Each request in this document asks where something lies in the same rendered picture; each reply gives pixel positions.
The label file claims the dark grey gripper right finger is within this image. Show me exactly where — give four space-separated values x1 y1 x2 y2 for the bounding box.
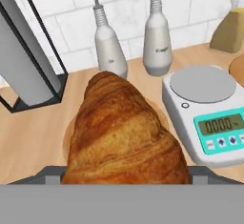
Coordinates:
188 165 242 186

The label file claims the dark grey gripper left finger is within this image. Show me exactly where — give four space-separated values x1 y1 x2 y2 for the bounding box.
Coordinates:
9 166 68 186

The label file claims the golden brown croissant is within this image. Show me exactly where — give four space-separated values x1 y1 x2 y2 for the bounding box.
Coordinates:
60 71 192 186

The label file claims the round wooden board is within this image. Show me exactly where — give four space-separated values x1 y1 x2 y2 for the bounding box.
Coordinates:
228 53 244 88

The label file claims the white kitchen scale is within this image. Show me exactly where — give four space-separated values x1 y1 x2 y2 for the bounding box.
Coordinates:
161 64 244 169

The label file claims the black paper towel holder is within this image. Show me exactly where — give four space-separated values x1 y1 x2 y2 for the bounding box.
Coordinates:
0 0 70 114

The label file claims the white oil bottle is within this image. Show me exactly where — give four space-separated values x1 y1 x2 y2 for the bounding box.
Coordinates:
92 0 129 79

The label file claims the white vinegar bottle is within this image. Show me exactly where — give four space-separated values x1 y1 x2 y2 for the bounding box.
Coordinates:
142 0 173 77

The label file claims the yellow spray bottle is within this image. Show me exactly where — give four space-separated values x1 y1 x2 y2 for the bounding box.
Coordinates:
209 0 244 54

